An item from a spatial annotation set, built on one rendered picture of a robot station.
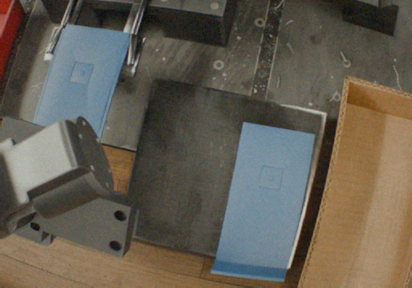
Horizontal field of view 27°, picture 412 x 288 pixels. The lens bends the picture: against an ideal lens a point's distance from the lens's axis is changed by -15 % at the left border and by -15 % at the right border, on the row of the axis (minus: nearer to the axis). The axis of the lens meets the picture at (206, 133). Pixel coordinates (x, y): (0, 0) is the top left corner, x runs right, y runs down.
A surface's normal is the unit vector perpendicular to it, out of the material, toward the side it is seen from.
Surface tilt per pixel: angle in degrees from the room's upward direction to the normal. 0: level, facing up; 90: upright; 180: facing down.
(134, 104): 0
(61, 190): 49
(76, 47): 1
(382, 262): 0
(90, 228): 25
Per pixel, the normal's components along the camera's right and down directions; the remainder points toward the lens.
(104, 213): -0.12, 0.13
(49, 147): -0.26, -0.21
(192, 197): -0.06, -0.29
